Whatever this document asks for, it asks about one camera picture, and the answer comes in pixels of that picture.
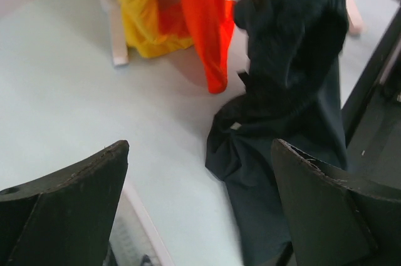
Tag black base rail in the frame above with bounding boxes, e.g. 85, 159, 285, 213
343, 12, 400, 187

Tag orange shorts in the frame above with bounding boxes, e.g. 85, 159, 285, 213
157, 0, 234, 94

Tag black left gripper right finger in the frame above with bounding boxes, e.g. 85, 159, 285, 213
271, 140, 400, 265

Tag white plastic basket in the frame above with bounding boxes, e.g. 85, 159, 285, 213
110, 181, 174, 266

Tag yellow shorts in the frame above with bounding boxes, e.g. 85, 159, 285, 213
117, 0, 194, 58

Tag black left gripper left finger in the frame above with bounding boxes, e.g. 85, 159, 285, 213
1, 140, 129, 265

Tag dark navy shorts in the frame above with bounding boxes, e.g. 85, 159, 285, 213
205, 0, 348, 265

